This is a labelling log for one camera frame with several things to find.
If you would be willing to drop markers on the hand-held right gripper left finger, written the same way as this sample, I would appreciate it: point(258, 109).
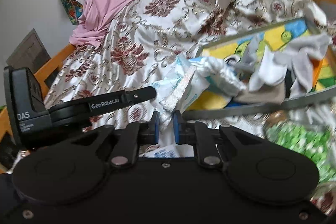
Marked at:
point(156, 127)

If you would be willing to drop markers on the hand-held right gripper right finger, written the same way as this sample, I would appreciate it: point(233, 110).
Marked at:
point(176, 127)

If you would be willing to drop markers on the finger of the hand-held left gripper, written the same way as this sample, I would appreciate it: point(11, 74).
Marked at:
point(105, 106)

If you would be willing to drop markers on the white tissue packet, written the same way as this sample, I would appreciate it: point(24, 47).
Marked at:
point(162, 90)

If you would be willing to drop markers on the grey metal tray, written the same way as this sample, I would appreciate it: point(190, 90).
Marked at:
point(236, 109)

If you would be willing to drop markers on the white and blue quilted cloth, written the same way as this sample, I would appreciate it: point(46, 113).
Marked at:
point(223, 77)

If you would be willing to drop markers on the white sock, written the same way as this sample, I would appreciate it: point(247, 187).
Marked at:
point(267, 71)

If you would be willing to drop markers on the black cloth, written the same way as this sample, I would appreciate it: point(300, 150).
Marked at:
point(288, 82)

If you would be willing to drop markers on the grey cloth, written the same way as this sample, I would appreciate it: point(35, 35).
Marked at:
point(302, 56)

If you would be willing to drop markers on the orange band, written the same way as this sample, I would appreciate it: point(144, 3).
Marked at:
point(319, 71)

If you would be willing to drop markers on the floral satin bedspread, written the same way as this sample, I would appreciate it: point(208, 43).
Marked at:
point(131, 56)

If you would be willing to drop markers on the dark brown board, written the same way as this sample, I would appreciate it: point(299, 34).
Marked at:
point(29, 50)

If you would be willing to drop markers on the jar of green bits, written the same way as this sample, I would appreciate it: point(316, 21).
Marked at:
point(302, 142)

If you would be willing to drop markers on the yellow frog print towel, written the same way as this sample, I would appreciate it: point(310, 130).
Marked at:
point(273, 37)

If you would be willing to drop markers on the colourful wall poster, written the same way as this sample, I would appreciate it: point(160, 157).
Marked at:
point(69, 7)

